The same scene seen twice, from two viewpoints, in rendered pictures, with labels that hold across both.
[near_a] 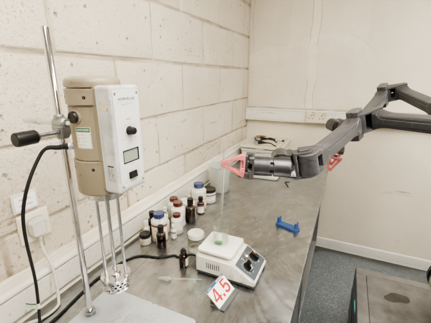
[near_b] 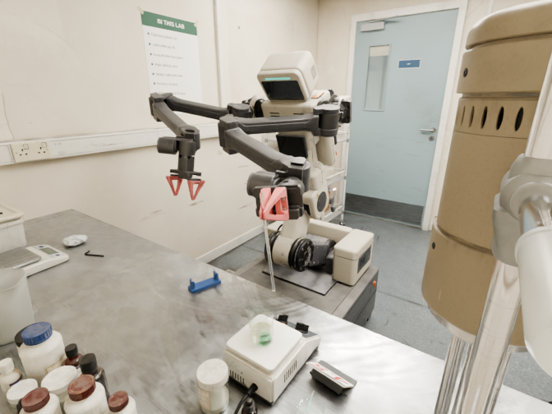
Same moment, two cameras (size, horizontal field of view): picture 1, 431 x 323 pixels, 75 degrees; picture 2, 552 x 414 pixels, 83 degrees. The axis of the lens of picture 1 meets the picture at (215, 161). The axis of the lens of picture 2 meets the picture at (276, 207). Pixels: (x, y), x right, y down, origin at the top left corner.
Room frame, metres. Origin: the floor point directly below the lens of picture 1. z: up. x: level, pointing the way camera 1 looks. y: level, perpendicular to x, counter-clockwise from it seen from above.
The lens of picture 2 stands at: (0.70, 0.49, 1.31)
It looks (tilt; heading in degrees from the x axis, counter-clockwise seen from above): 19 degrees down; 280
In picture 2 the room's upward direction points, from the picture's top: straight up
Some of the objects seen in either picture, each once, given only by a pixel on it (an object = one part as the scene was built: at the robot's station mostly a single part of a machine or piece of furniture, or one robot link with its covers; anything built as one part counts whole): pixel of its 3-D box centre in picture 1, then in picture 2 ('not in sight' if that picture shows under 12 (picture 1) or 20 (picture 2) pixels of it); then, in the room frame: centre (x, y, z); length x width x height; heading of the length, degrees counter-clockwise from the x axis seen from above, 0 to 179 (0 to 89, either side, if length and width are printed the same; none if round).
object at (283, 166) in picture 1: (281, 166); (287, 190); (0.79, -0.19, 1.11); 0.07 x 0.07 x 0.06; 81
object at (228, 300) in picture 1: (222, 291); (331, 372); (0.67, -0.02, 0.77); 0.09 x 0.06 x 0.04; 149
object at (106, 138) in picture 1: (106, 140); (517, 185); (0.55, 0.22, 1.25); 0.15 x 0.11 x 0.24; 65
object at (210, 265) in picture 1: (228, 257); (272, 348); (0.80, -0.04, 0.79); 0.22 x 0.13 x 0.08; 65
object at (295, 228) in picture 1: (287, 223); (204, 280); (1.07, -0.31, 0.77); 0.10 x 0.03 x 0.04; 46
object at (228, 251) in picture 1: (221, 244); (264, 340); (0.81, -0.02, 0.83); 0.12 x 0.12 x 0.01; 65
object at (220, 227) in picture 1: (220, 232); (259, 324); (0.82, -0.02, 0.87); 0.06 x 0.05 x 0.08; 14
